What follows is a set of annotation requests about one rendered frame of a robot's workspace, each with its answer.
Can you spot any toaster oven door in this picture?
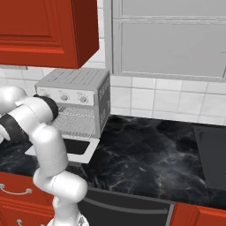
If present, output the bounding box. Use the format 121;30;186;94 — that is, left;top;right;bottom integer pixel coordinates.
24;137;101;165

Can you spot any red wall cupboard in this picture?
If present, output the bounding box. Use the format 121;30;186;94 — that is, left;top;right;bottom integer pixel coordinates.
0;0;100;70

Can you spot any grey toaster oven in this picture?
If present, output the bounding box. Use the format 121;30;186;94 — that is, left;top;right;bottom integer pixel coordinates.
34;68;111;139

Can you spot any toaster oven wire rack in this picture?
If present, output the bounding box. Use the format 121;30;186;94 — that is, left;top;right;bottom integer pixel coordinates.
51;106;96;139

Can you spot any red drawer front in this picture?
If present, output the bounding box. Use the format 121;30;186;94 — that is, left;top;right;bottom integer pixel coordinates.
0;171;55;207
0;198;56;226

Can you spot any black sink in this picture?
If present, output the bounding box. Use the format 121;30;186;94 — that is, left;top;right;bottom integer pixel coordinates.
192;125;226;192

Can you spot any black dishwasher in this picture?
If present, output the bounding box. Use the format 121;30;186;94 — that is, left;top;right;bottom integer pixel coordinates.
77;187;177;226

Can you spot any dishwasher handle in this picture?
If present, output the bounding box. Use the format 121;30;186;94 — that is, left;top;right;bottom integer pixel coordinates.
83;197;169;215

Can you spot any silver drawer handle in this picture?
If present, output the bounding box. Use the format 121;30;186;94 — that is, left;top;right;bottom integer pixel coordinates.
16;218;45;226
0;183;34;196

